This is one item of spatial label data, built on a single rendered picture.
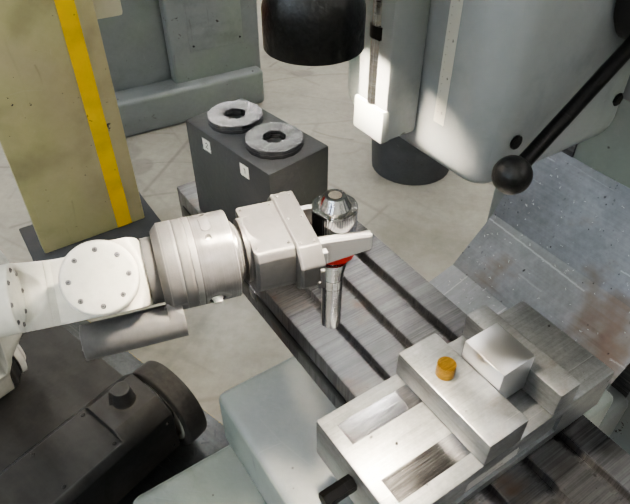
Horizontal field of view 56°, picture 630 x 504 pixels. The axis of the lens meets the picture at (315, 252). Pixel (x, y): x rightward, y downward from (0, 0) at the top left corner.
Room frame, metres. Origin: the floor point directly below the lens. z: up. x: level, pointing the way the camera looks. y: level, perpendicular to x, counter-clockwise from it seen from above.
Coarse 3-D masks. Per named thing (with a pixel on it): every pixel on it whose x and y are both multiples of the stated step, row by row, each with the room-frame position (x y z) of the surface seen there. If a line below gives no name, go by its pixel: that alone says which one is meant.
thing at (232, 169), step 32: (192, 128) 0.86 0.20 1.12; (224, 128) 0.83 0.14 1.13; (256, 128) 0.82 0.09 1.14; (288, 128) 0.82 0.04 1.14; (192, 160) 0.87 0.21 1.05; (224, 160) 0.80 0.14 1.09; (256, 160) 0.75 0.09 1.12; (288, 160) 0.75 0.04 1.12; (320, 160) 0.78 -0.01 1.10; (224, 192) 0.81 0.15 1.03; (256, 192) 0.74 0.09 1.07; (320, 192) 0.78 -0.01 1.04
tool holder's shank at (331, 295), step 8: (344, 264) 0.47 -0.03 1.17; (328, 272) 0.47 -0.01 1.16; (336, 272) 0.47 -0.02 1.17; (328, 280) 0.47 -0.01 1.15; (336, 280) 0.47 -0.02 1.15; (328, 288) 0.47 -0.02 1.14; (336, 288) 0.47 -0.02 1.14; (328, 296) 0.47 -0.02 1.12; (336, 296) 0.47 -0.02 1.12; (328, 304) 0.47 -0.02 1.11; (336, 304) 0.47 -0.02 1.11; (328, 312) 0.47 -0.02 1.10; (336, 312) 0.47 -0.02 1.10; (328, 320) 0.47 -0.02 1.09; (336, 320) 0.47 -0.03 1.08; (328, 328) 0.47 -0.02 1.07
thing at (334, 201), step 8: (328, 192) 0.48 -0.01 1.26; (336, 192) 0.48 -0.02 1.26; (344, 192) 0.48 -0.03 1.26; (320, 200) 0.48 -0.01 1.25; (328, 200) 0.47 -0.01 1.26; (336, 200) 0.47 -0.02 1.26; (344, 200) 0.47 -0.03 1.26; (320, 208) 0.47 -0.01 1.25; (328, 208) 0.47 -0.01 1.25; (336, 208) 0.47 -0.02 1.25; (344, 208) 0.47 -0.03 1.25
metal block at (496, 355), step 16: (480, 336) 0.45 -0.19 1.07; (496, 336) 0.45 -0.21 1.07; (512, 336) 0.45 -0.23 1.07; (464, 352) 0.45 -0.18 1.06; (480, 352) 0.43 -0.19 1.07; (496, 352) 0.43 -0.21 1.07; (512, 352) 0.43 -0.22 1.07; (528, 352) 0.43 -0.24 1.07; (480, 368) 0.42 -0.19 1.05; (496, 368) 0.41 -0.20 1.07; (512, 368) 0.41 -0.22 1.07; (528, 368) 0.42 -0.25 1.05; (496, 384) 0.40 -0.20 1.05; (512, 384) 0.41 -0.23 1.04
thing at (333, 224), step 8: (352, 200) 0.49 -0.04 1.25; (312, 208) 0.48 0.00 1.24; (352, 208) 0.47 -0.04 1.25; (312, 216) 0.47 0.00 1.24; (320, 216) 0.46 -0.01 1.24; (328, 216) 0.46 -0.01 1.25; (336, 216) 0.46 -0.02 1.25; (344, 216) 0.46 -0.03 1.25; (352, 216) 0.46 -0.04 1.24; (312, 224) 0.47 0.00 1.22; (320, 224) 0.46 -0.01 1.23; (328, 224) 0.46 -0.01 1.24; (336, 224) 0.46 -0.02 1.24; (344, 224) 0.46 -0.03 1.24; (352, 224) 0.46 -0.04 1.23; (320, 232) 0.46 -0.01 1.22; (328, 232) 0.46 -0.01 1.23; (336, 232) 0.46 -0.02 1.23; (344, 232) 0.46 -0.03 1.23
